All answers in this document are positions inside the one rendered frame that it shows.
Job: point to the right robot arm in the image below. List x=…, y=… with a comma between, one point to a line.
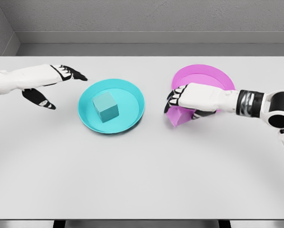
x=258, y=104

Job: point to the cyan plate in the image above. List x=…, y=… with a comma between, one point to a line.
x=132, y=111

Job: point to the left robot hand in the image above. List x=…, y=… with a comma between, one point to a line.
x=43, y=76

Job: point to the pink plate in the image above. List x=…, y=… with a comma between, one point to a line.
x=203, y=74

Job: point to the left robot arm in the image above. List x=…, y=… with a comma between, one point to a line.
x=6, y=80

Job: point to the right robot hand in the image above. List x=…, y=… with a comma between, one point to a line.
x=199, y=96

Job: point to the cyan block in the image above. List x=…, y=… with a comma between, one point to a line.
x=106, y=107

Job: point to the pink block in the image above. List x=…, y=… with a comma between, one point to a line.
x=178, y=116

